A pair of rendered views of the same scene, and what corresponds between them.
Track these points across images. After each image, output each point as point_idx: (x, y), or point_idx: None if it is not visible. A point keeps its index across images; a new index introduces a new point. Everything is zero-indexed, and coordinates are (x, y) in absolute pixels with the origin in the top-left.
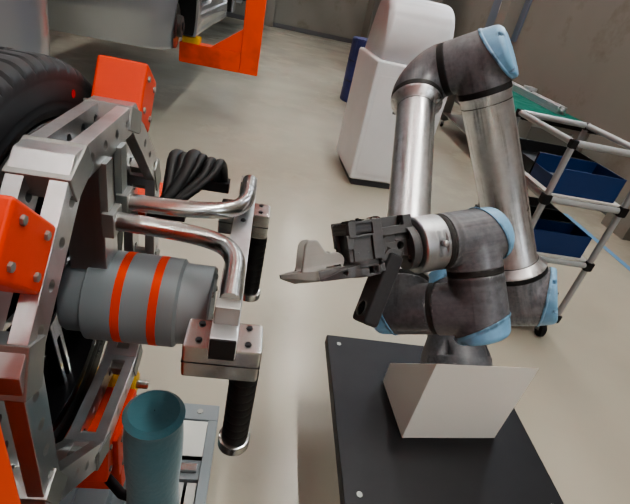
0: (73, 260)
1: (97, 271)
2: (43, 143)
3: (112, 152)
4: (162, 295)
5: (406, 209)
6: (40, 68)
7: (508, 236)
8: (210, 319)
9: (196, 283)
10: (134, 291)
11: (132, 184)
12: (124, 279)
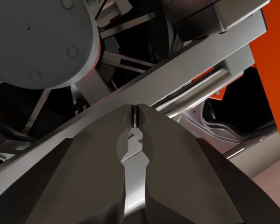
0: (97, 70)
1: (95, 65)
2: None
3: (128, 140)
4: (98, 50)
5: None
6: (134, 154)
7: None
8: (23, 4)
9: (85, 66)
10: (98, 53)
11: None
12: (96, 62)
